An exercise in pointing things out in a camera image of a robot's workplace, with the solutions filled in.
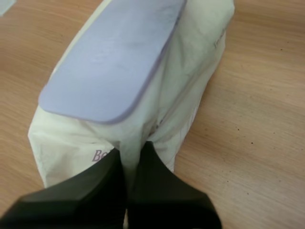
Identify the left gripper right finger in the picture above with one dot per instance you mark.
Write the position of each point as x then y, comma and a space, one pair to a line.
166, 202

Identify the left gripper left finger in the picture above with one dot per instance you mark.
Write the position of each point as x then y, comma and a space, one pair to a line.
78, 202

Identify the white wet wipes pack lilac lid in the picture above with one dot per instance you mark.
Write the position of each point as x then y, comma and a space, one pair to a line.
133, 90

